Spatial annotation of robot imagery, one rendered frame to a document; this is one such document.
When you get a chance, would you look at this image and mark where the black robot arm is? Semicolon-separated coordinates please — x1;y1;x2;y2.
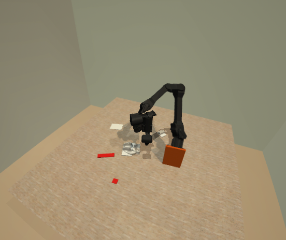
130;83;187;148

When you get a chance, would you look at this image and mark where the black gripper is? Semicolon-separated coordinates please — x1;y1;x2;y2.
141;123;152;146

